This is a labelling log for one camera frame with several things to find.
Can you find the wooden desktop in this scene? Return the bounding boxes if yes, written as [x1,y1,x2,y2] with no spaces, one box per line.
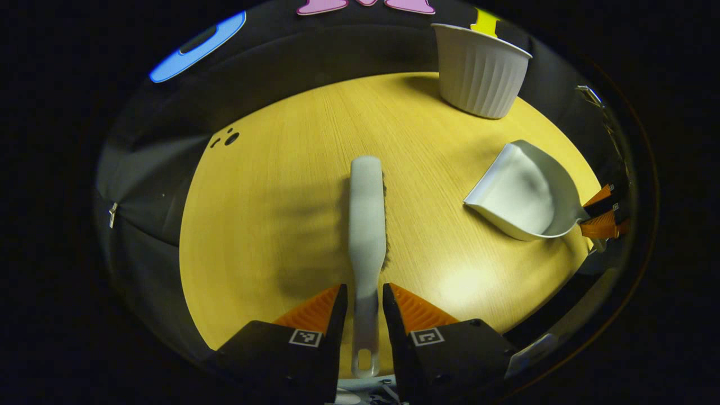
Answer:
[179,72,605,379]

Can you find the white ribbed garbage bin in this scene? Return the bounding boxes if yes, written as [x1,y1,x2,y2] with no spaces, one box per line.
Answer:
[432,22,533,120]

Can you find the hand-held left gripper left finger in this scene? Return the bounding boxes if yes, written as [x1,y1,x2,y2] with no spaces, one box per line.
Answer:
[215,283,349,405]

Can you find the small grey broom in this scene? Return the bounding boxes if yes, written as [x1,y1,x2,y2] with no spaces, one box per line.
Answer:
[348,156,390,379]

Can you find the grey plastic dustpan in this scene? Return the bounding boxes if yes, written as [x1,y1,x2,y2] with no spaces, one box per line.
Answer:
[463,139,607,253]

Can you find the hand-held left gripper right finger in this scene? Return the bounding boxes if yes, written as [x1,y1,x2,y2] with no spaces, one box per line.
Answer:
[382,282,516,405]

